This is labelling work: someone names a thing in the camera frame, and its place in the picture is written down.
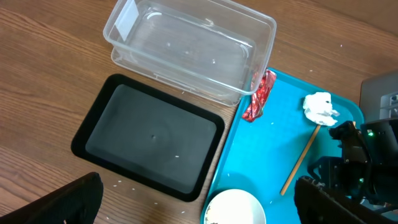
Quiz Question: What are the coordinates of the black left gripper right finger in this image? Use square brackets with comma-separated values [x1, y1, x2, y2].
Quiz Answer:
[294, 176, 395, 224]

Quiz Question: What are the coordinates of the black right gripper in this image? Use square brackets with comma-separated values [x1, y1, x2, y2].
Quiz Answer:
[307, 121, 372, 199]

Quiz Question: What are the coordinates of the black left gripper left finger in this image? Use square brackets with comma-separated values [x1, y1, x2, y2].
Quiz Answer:
[1, 172, 104, 224]

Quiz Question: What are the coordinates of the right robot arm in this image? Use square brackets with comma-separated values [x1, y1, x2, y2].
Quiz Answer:
[307, 118, 397, 205]

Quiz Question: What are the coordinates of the teal plastic tray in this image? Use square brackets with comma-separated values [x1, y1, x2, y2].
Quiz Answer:
[200, 67, 365, 224]

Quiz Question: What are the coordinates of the crumpled white tissue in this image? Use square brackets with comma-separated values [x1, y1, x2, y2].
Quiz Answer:
[303, 92, 340, 126]

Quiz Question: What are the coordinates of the grey dish rack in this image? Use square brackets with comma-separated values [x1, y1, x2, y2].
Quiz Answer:
[359, 70, 398, 122]

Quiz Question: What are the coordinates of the grey bowl with rice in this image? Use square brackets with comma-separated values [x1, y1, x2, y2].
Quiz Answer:
[203, 189, 267, 224]

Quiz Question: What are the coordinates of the black rectangular tray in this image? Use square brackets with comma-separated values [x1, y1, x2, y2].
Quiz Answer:
[71, 74, 225, 202]

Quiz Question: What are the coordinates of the red snack wrapper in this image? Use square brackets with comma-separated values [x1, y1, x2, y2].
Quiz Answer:
[242, 69, 277, 123]

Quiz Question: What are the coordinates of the clear plastic bin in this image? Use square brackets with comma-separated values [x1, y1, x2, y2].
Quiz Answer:
[103, 0, 277, 106]

